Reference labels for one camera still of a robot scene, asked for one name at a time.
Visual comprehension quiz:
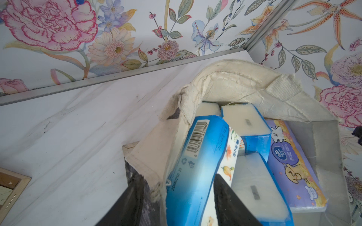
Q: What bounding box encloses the small white tissue pack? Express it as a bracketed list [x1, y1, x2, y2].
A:
[195, 102, 222, 117]

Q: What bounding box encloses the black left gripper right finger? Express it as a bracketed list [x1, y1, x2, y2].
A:
[214, 174, 262, 226]

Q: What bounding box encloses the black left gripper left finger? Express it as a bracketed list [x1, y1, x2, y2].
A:
[97, 173, 145, 226]

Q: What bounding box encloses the purple tissue pack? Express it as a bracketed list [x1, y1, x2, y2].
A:
[266, 120, 327, 213]

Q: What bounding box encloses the beige canvas tote bag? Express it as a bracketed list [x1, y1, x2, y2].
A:
[124, 59, 351, 226]

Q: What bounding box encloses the white blue tissue cube pack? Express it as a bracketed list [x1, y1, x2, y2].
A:
[221, 103, 272, 161]

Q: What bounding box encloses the blue tissue pack front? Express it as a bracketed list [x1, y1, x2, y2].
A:
[231, 153, 294, 226]

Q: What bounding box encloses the wooden chessboard box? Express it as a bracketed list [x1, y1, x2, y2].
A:
[1, 168, 32, 224]

